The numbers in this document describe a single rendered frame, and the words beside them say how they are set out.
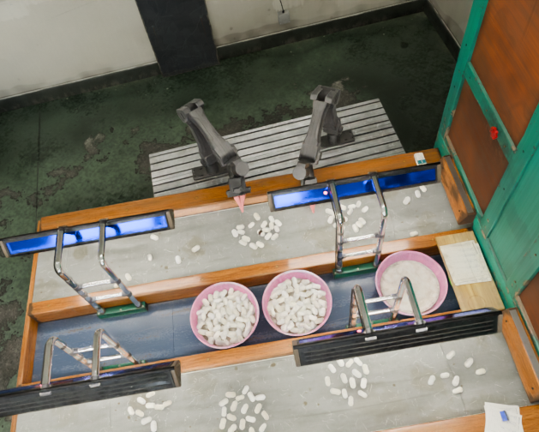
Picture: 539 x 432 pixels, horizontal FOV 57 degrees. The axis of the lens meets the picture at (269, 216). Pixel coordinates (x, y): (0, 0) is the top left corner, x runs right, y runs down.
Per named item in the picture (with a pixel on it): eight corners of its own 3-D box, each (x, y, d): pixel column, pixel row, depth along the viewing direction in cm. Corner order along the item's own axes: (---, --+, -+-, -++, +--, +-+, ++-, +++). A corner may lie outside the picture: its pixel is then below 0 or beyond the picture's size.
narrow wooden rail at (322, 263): (41, 312, 211) (28, 303, 202) (464, 239, 208) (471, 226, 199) (40, 325, 208) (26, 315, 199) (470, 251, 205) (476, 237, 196)
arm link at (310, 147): (316, 163, 204) (335, 87, 196) (296, 157, 206) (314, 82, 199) (324, 160, 215) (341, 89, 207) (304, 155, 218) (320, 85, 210)
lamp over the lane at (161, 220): (10, 239, 185) (-1, 230, 179) (174, 211, 185) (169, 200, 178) (7, 258, 181) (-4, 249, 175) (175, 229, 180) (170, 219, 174)
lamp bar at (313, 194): (266, 195, 184) (265, 183, 178) (434, 165, 183) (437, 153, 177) (270, 213, 180) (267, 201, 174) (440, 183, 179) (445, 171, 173)
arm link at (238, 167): (254, 168, 199) (239, 142, 196) (237, 179, 197) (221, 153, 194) (246, 168, 210) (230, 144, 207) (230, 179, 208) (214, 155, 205)
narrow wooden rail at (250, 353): (32, 391, 194) (17, 384, 184) (494, 312, 191) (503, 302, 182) (31, 405, 191) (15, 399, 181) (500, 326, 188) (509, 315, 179)
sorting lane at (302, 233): (41, 244, 222) (38, 242, 220) (445, 173, 219) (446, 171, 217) (33, 307, 206) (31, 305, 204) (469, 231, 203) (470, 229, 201)
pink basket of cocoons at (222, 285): (194, 297, 205) (188, 287, 197) (257, 285, 205) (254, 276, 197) (197, 361, 191) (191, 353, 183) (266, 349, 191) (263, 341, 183)
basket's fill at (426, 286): (373, 270, 202) (374, 264, 198) (428, 261, 202) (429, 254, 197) (387, 322, 190) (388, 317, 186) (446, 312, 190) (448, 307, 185)
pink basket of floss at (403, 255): (360, 297, 198) (362, 288, 190) (397, 249, 207) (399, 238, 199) (420, 338, 187) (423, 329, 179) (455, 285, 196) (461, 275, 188)
